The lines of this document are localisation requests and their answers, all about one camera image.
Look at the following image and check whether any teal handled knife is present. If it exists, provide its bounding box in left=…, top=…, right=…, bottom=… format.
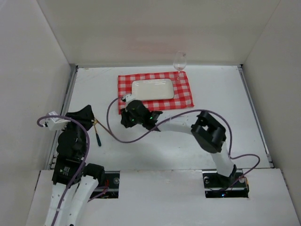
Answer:
left=94, top=124, right=102, bottom=147

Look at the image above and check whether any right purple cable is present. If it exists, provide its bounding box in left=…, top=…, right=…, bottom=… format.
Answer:
left=106, top=97, right=261, bottom=192

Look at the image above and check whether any red white checkered cloth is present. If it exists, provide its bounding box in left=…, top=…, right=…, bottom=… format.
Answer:
left=118, top=72, right=194, bottom=111

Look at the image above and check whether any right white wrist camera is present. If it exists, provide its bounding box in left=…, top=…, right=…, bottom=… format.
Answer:
left=121, top=94, right=135, bottom=102

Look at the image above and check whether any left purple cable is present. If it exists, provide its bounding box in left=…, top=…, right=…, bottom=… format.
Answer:
left=37, top=115, right=110, bottom=226

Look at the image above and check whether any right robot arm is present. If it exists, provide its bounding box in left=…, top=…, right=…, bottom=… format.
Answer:
left=120, top=98, right=237, bottom=180

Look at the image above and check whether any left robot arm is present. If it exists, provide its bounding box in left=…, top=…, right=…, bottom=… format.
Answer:
left=44, top=105, right=105, bottom=226

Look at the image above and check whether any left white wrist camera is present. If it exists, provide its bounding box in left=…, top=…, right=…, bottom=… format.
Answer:
left=45, top=111, right=70, bottom=131

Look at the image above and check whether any white rectangular plate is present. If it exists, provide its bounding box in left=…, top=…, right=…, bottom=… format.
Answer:
left=131, top=79, right=174, bottom=101

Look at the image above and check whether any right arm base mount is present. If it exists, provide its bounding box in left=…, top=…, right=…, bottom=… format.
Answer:
left=202, top=169, right=249, bottom=198

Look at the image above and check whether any clear wine glass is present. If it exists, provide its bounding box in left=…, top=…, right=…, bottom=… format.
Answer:
left=173, top=51, right=187, bottom=81

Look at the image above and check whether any purple cable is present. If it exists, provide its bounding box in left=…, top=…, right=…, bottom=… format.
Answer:
left=37, top=115, right=110, bottom=226
left=106, top=97, right=261, bottom=192

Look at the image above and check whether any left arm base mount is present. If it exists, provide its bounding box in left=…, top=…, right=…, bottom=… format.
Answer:
left=90, top=171, right=120, bottom=199

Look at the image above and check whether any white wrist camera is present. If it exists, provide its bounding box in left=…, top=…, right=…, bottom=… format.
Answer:
left=45, top=111, right=70, bottom=131
left=121, top=94, right=135, bottom=102

